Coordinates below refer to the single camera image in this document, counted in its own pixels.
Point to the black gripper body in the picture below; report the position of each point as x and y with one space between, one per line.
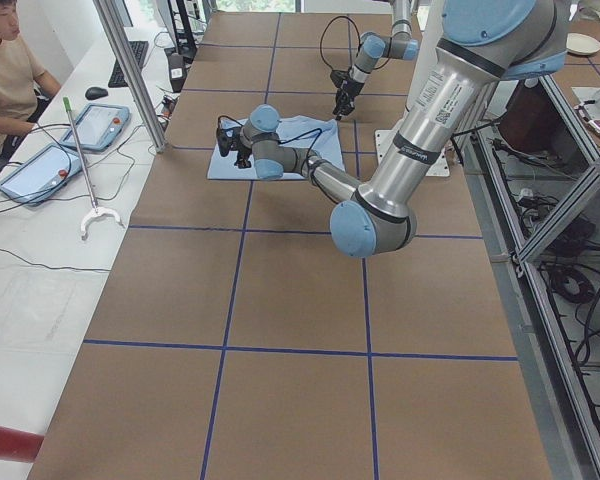
349 87
240 148

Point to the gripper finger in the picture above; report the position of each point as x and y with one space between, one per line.
242 162
344 106

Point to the light blue t-shirt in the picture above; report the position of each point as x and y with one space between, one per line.
299 132

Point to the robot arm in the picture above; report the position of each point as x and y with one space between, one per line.
373 47
482 42

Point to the far teach pendant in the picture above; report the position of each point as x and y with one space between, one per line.
98 125

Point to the teach pendant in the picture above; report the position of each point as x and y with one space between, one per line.
98 125
40 177

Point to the black computer mouse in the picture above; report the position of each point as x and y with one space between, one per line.
94 93

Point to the reacher grabber tool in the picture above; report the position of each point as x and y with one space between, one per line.
96 210

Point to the near teach pendant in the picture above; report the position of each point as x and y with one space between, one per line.
40 177

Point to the blue tape grid lines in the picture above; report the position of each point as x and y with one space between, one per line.
233 340

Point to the seated person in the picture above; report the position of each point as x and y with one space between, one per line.
26 86

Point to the white plate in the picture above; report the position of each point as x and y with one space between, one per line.
582 45

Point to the red fire extinguisher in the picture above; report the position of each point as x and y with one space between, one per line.
18 445

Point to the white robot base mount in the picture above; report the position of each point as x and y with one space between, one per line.
425 62

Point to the aluminium frame post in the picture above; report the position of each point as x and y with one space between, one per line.
116 35

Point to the aluminium frame side rack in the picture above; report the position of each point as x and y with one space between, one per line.
534 176

